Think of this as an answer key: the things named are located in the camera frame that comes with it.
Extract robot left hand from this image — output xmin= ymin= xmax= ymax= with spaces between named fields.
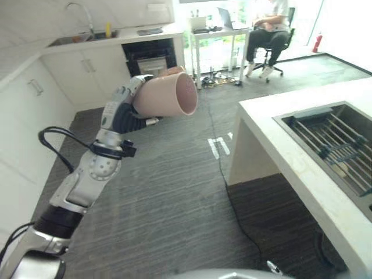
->
xmin=101 ymin=74 xmax=160 ymax=135

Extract pink ceramic mug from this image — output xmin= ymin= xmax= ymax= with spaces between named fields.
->
xmin=133 ymin=71 xmax=199 ymax=119

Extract white dishwasher rack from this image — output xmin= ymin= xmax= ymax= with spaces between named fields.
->
xmin=136 ymin=56 xmax=167 ymax=77

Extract built-in black dishwasher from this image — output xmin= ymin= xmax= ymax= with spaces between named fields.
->
xmin=121 ymin=37 xmax=177 ymax=78

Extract white base cabinets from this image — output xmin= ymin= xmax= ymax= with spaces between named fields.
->
xmin=0 ymin=43 xmax=131 ymax=242

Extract stainless steel counter sink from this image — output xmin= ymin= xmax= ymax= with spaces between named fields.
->
xmin=46 ymin=30 xmax=120 ymax=48

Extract dark cloth on counter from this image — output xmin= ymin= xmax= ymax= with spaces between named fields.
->
xmin=136 ymin=27 xmax=164 ymax=36

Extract chrome kitchen faucet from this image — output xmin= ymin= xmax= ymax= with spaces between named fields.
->
xmin=64 ymin=2 xmax=95 ymax=37

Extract white desk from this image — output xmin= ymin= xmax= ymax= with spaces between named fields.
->
xmin=189 ymin=26 xmax=252 ymax=91

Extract white box on desk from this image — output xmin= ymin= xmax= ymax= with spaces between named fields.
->
xmin=188 ymin=16 xmax=208 ymax=31

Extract black items on desk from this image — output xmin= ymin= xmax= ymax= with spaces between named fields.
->
xmin=192 ymin=26 xmax=223 ymax=34

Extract open laptop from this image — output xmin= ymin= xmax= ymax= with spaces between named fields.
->
xmin=217 ymin=7 xmax=251 ymax=30

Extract person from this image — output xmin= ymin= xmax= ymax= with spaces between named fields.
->
xmin=245 ymin=0 xmax=291 ymax=78

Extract black office chair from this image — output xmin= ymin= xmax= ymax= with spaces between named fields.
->
xmin=251 ymin=7 xmax=296 ymax=84

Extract white kitchen island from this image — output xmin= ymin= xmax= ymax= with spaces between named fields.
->
xmin=227 ymin=77 xmax=372 ymax=279

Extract silver robot torso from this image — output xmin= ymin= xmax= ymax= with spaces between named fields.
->
xmin=162 ymin=260 xmax=294 ymax=279

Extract red fire extinguisher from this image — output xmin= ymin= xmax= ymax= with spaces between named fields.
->
xmin=312 ymin=31 xmax=323 ymax=53

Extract metal roll-up drying rack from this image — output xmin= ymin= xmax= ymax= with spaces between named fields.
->
xmin=293 ymin=112 xmax=372 ymax=195

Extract stainless steel island sink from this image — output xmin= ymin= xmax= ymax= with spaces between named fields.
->
xmin=271 ymin=101 xmax=372 ymax=206

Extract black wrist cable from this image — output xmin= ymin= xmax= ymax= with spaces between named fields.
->
xmin=38 ymin=126 xmax=96 ymax=174

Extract tangled cables on floor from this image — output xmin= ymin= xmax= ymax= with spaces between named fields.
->
xmin=201 ymin=66 xmax=244 ymax=90

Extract black floor cable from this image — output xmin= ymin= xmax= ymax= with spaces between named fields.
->
xmin=203 ymin=90 xmax=270 ymax=271

